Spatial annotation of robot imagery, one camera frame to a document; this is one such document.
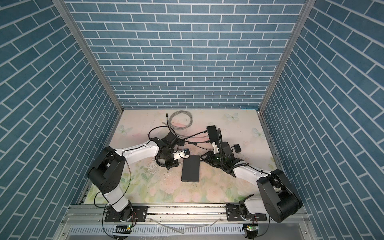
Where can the aluminium corner post right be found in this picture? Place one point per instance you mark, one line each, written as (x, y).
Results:
(304, 14)

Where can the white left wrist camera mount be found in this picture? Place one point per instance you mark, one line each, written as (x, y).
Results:
(182, 154)

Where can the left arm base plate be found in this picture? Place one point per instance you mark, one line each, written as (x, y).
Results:
(132, 214)

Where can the aluminium front rail frame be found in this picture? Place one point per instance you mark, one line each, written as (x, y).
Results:
(214, 221)

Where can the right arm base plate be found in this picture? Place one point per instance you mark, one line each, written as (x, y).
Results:
(237, 213)

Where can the large black box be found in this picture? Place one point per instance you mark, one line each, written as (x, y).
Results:
(191, 169)

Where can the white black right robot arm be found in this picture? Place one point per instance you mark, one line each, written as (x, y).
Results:
(278, 198)

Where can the aluminium corner post left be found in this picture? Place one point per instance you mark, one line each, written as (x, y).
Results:
(77, 34)

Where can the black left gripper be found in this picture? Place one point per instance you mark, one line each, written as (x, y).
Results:
(175, 162)

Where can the aluminium corner post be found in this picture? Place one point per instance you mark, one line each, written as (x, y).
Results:
(304, 14)
(77, 34)

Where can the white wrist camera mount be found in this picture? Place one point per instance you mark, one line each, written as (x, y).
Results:
(182, 154)
(215, 148)

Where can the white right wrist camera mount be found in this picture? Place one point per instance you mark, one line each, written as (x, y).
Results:
(215, 148)

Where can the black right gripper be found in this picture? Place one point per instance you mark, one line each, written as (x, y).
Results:
(209, 158)

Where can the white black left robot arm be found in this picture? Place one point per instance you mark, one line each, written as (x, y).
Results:
(107, 169)

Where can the black power adapter with cord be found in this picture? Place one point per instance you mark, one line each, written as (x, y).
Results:
(182, 142)

